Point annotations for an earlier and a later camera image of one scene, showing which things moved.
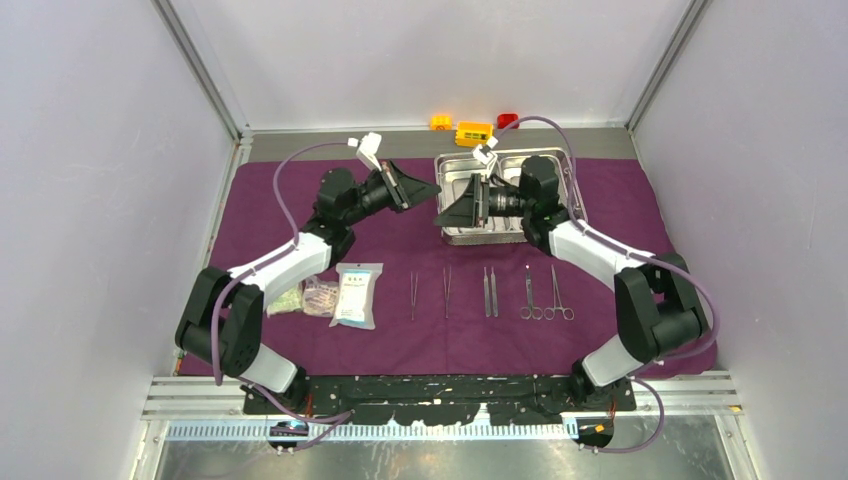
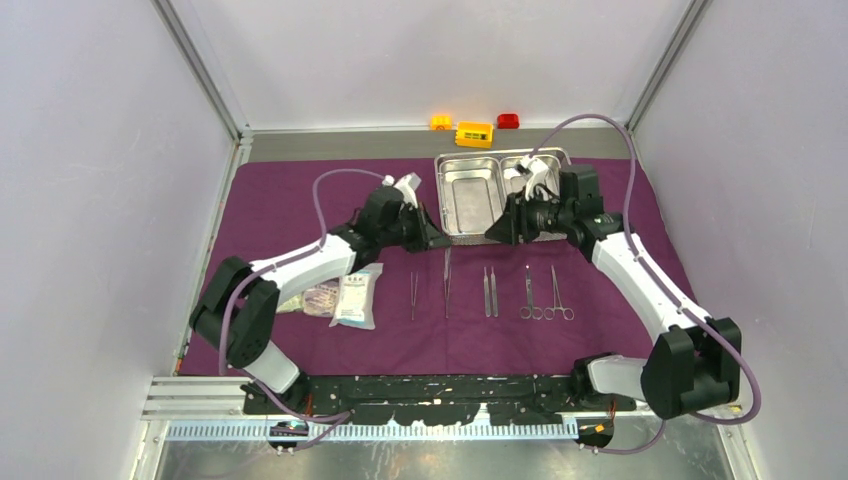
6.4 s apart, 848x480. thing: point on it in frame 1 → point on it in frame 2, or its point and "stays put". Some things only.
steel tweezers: x=412 y=292 stays put
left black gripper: x=402 y=190 → x=429 y=236
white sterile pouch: x=356 y=295 stays put
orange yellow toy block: x=473 y=134 stays put
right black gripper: x=465 y=212 → x=515 y=220
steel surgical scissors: x=527 y=312 stays put
